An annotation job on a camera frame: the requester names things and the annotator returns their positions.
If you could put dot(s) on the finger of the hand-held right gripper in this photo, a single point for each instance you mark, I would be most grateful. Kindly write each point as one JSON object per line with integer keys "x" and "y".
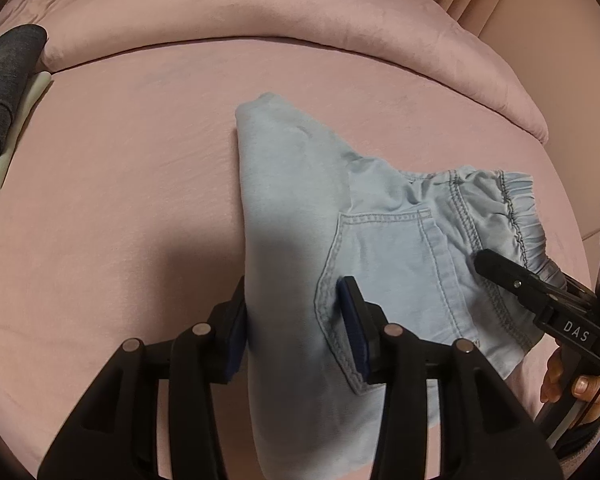
{"x": 505, "y": 275}

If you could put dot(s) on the dark grey folded cloth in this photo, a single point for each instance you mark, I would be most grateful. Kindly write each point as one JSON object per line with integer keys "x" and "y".
{"x": 5, "y": 85}

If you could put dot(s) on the light blue pants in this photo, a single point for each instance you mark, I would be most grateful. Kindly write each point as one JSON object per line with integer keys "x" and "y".
{"x": 290, "y": 210}

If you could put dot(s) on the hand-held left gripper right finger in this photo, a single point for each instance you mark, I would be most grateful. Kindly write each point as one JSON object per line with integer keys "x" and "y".
{"x": 352, "y": 330}

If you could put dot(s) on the pink bed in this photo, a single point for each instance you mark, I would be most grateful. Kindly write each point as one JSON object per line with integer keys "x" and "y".
{"x": 130, "y": 160}

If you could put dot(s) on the pink pillow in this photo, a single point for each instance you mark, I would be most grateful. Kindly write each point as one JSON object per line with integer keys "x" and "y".
{"x": 280, "y": 5}

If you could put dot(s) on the cream folded cloth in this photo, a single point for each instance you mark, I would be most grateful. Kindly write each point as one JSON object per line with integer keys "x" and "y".
{"x": 32, "y": 92}

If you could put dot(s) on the person's right hand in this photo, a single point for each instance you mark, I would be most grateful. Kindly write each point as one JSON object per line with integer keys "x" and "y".
{"x": 587, "y": 387}

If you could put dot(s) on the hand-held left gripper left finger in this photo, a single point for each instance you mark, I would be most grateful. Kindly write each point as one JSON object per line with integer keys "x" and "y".
{"x": 236, "y": 345}

